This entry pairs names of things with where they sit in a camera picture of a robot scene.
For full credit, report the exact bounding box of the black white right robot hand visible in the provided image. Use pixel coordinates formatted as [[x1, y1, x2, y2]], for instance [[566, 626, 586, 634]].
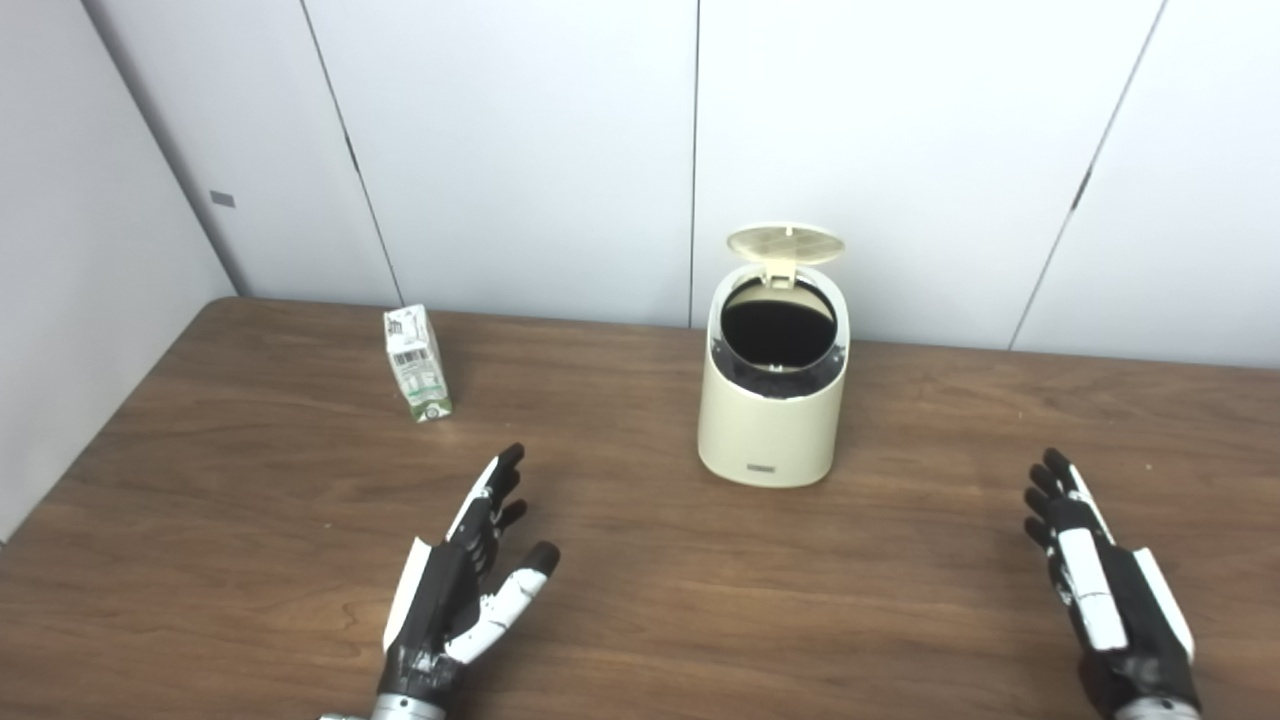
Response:
[[1023, 447, 1201, 713]]

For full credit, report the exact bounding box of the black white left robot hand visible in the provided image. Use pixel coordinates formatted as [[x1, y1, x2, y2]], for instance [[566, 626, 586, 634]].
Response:
[[378, 443, 561, 701]]

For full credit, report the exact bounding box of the white green milk carton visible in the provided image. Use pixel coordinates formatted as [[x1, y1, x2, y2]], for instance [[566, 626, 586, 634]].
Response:
[[384, 304, 454, 423]]

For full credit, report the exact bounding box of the cream round bin lid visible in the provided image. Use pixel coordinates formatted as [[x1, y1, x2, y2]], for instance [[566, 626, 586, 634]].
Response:
[[726, 222, 846, 291]]

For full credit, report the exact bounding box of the cream-colored bin body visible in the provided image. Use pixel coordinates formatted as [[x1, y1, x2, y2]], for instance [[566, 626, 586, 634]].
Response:
[[697, 262, 851, 490]]

